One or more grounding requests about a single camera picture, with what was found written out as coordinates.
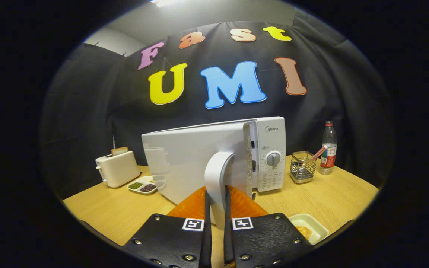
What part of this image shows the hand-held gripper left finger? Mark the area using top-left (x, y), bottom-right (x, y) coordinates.
top-left (123, 185), bottom-right (213, 268)

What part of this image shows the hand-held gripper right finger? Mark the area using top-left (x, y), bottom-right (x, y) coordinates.
top-left (223, 185), bottom-right (315, 268)

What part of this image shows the white microwave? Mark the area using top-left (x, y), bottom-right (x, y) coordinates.
top-left (141, 116), bottom-right (286, 229)

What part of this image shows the white divided bean dish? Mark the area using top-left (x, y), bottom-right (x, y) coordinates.
top-left (127, 176), bottom-right (159, 195)

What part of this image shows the cream rectangular tray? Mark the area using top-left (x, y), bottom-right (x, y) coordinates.
top-left (288, 213), bottom-right (330, 245)

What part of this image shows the white toaster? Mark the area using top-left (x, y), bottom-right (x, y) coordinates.
top-left (95, 150), bottom-right (141, 188)

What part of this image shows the striped pink straw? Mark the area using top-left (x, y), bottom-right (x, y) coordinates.
top-left (309, 145), bottom-right (328, 161)

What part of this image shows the clear bottle with red label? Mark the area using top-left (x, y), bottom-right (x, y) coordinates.
top-left (319, 121), bottom-right (337, 175)

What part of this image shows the black backdrop cloth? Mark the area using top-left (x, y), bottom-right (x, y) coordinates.
top-left (39, 20), bottom-right (395, 201)

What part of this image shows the metal wire basket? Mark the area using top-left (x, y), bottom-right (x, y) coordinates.
top-left (290, 151), bottom-right (317, 184)

